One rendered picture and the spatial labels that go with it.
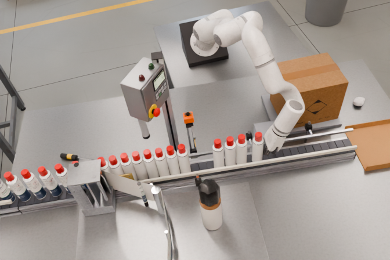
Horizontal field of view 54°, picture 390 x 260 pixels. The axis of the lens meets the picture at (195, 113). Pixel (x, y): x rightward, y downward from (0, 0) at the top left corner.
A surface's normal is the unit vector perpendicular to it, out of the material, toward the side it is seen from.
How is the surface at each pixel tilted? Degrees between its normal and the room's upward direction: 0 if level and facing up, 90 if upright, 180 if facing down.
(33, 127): 0
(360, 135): 0
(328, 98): 90
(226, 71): 0
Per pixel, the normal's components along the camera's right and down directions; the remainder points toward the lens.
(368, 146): -0.08, -0.67
